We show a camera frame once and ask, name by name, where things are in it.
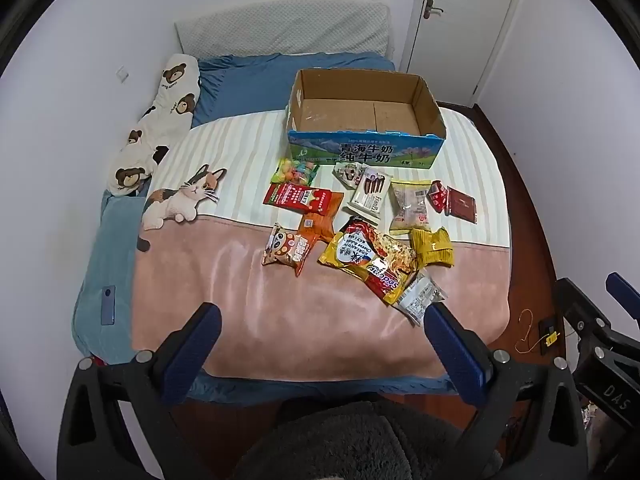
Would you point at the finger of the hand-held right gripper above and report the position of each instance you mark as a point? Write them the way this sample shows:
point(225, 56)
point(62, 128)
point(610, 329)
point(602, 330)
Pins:
point(622, 292)
point(580, 310)

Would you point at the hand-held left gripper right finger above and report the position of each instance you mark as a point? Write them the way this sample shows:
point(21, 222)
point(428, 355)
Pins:
point(452, 355)

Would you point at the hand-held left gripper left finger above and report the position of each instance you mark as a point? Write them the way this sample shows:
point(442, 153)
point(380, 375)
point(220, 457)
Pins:
point(200, 342)

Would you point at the yellow red noodle packet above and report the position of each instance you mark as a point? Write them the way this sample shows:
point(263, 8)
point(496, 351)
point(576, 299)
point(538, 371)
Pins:
point(370, 260)

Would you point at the panda print snack packet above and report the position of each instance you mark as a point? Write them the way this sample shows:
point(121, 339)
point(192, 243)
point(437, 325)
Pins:
point(286, 250)

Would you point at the clear bread packet yellow edge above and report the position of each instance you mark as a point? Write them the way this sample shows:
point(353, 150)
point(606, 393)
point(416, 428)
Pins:
point(409, 207)

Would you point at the small red snack packet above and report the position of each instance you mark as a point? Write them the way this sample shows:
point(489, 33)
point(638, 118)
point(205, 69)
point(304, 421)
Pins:
point(438, 196)

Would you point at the orange snack packet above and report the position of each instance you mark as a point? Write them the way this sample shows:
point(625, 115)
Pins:
point(320, 225)

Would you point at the white chocolate biscuit packet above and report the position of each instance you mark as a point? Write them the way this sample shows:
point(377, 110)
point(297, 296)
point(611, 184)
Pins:
point(370, 192)

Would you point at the small pale green snack packet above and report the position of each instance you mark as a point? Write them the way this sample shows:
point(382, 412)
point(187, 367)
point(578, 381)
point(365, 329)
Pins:
point(347, 175)

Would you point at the cardboard box blue print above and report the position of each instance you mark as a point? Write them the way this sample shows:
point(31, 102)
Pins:
point(350, 147)

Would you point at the black floor power socket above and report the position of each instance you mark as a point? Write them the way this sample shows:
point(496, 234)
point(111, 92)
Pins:
point(548, 331)

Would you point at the clear packet white label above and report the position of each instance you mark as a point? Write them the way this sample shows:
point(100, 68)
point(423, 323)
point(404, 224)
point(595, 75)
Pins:
point(420, 297)

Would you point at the blue smartphone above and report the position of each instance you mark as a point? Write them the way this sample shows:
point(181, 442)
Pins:
point(109, 305)

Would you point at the yellow snack packet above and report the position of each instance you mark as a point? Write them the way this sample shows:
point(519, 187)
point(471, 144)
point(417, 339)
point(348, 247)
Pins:
point(432, 247)

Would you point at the light blue quilt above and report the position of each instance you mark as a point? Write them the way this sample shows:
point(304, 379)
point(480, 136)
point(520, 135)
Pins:
point(107, 260)

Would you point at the grey fleece clothing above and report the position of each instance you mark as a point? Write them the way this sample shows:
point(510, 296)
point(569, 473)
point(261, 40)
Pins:
point(360, 445)

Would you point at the dark red flat packet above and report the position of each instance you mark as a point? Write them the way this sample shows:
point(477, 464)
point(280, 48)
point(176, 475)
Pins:
point(462, 204)

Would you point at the colourful candy bag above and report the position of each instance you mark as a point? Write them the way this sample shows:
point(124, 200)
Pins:
point(294, 171)

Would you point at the bear print long pillow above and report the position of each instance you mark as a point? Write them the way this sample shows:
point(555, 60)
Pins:
point(160, 115)

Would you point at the blue pillow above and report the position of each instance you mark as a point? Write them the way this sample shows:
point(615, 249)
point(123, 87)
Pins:
point(250, 82)

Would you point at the white door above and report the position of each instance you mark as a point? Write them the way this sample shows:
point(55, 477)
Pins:
point(465, 25)

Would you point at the white quilted pillow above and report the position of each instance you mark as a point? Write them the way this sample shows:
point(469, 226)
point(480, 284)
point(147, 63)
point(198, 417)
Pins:
point(285, 27)

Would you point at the white wall socket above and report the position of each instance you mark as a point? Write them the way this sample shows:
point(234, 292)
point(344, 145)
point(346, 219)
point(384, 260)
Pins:
point(123, 73)

